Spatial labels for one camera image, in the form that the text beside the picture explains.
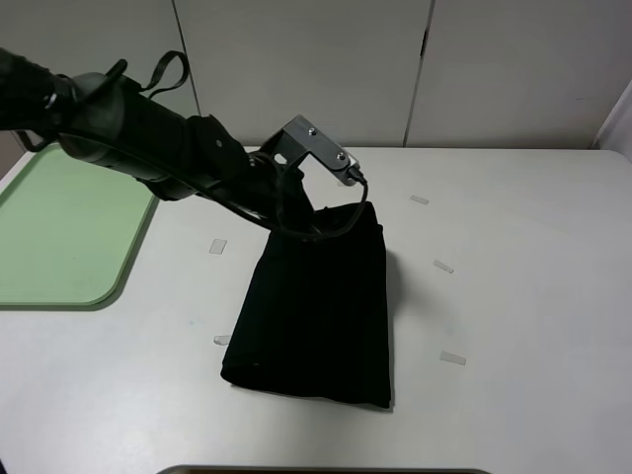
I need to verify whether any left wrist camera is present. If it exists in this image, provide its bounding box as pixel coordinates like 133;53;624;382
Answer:
259;115;367;187

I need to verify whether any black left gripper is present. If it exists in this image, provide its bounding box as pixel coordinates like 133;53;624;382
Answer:
248;152;321;237

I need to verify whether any black short sleeve t-shirt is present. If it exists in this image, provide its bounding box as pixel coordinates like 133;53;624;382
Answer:
220;202;392;409

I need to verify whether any clear tape marker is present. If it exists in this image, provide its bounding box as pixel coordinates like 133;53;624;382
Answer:
213;335;231;346
209;239;227;255
439;351;467;365
410;196;430;205
434;260;454;274

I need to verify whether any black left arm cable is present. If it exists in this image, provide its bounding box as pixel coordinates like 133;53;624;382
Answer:
14;48;370;243

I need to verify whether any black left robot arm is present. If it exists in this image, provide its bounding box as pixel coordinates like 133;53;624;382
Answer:
1;50;319;239

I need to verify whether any green plastic tray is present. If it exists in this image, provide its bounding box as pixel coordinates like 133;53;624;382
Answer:
1;146;158;310

